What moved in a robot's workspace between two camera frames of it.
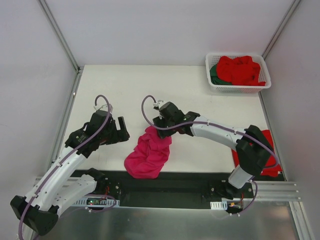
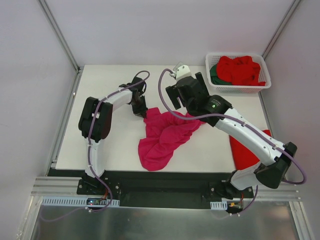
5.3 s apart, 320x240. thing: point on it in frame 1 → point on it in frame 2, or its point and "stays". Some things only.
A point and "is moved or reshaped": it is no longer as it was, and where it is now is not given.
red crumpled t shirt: x=240 y=70 stays
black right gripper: x=163 y=130 → x=186 y=83
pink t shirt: x=150 y=153 is moved or reshaped
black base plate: x=172 y=189 stays
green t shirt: x=215 y=80 stays
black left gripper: x=116 y=133 → x=139 y=109
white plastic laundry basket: x=213 y=58 stays
